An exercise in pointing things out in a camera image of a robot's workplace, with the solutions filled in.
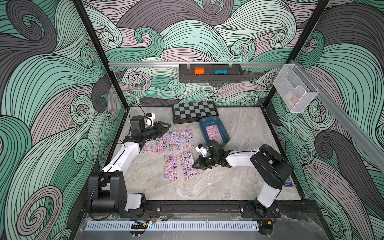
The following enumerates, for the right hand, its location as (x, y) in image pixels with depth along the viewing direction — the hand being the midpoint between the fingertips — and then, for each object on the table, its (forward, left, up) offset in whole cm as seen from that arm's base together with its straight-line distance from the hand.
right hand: (193, 166), depth 86 cm
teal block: (+51, -17, +32) cm, 62 cm away
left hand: (+16, +13, +20) cm, 29 cm away
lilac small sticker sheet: (+18, +12, -1) cm, 22 cm away
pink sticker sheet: (+25, -15, -1) cm, 29 cm away
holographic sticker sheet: (+20, +3, -1) cm, 20 cm away
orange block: (+49, -5, +33) cm, 59 cm away
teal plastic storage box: (+35, -10, -1) cm, 36 cm away
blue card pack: (-9, -53, -1) cm, 54 cm away
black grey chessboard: (+42, 0, +3) cm, 42 cm away
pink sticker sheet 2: (+3, +4, +1) cm, 5 cm away
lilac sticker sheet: (0, +14, -1) cm, 14 cm away
